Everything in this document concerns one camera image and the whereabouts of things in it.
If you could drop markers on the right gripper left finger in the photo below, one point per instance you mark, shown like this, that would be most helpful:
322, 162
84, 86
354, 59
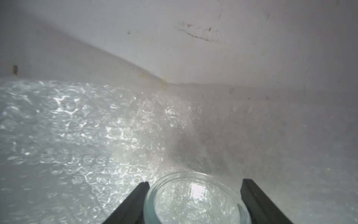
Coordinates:
130, 211

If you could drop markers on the clear bubble wrap roll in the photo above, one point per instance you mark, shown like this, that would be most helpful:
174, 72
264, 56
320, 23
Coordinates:
71, 152

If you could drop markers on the clear ribbed glass vase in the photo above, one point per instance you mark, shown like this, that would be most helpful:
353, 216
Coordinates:
193, 198

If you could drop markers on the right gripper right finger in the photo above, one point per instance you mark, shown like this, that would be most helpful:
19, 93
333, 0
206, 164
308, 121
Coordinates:
261, 208

